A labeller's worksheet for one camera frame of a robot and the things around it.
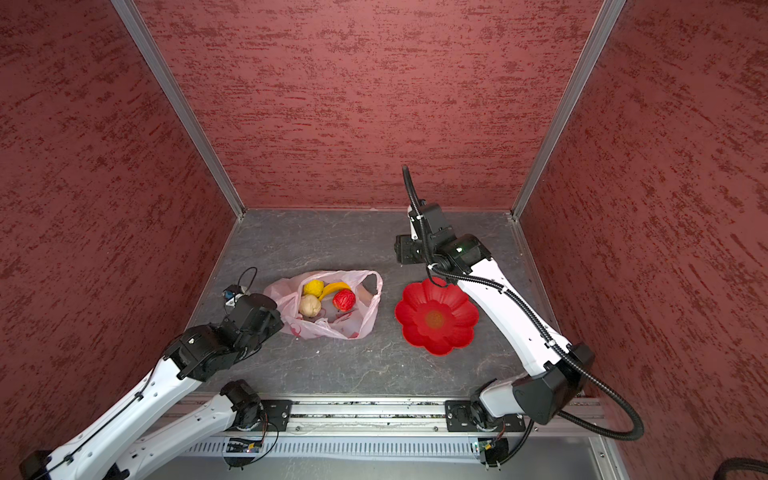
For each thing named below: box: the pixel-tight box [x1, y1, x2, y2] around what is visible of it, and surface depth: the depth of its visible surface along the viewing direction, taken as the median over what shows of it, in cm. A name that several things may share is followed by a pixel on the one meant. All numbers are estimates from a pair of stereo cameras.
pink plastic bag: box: [263, 270, 383, 339], surface depth 81 cm
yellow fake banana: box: [318, 282, 352, 302], surface depth 97 cm
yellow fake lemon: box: [303, 279, 325, 297], surface depth 96 cm
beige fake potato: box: [300, 294, 322, 317], surface depth 90 cm
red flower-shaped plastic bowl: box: [395, 277, 480, 356], surface depth 94 cm
